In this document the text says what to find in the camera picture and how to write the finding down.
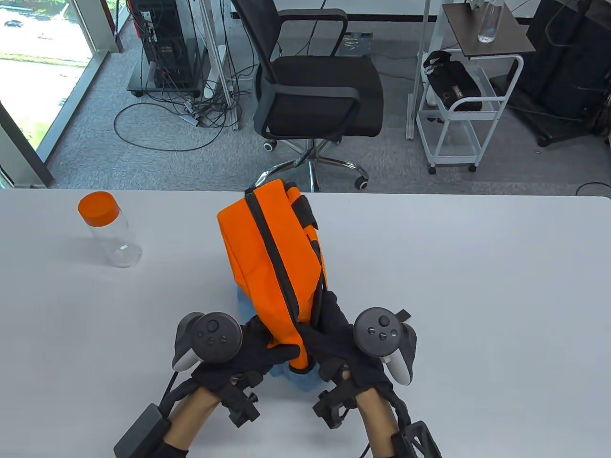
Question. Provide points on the person's right hand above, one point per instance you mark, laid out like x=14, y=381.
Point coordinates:
x=334, y=334

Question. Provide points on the person's left hand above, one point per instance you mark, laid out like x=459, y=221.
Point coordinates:
x=258, y=353

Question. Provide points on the orange and blue school bag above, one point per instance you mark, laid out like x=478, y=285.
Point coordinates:
x=267, y=267

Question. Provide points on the clear bottle with orange lid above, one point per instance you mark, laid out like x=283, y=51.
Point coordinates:
x=110, y=229

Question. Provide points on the person's right forearm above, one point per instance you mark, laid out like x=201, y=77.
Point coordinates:
x=377, y=420

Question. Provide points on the person's left forearm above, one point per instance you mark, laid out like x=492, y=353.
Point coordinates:
x=195, y=420

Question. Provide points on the black bag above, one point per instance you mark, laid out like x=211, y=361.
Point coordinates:
x=453, y=83

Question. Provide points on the clear plastic bag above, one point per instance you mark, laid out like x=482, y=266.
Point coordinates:
x=354, y=45

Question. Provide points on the black left hand controller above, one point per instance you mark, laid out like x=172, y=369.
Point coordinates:
x=215, y=338

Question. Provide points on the black hand controller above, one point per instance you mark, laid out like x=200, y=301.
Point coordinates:
x=382, y=334
x=215, y=338

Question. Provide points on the black right hand controller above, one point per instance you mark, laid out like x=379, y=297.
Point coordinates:
x=382, y=334

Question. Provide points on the black office chair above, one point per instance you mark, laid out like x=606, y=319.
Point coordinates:
x=324, y=90

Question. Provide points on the black computer tower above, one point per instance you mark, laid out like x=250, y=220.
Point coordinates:
x=164, y=43

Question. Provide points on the white cart with brown top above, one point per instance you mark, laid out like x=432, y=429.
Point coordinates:
x=491, y=31

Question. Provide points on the clear water bottle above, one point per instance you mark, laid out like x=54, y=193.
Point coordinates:
x=489, y=24

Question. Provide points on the black equipment stand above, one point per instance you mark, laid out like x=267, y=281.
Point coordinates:
x=568, y=62

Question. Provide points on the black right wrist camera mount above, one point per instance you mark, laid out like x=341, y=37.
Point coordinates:
x=417, y=441

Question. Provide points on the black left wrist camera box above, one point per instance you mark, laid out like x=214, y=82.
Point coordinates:
x=141, y=434

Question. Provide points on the aluminium frame leg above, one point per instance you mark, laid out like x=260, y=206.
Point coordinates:
x=233, y=112

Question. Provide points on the white frame post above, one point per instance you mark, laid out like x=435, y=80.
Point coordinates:
x=417, y=71

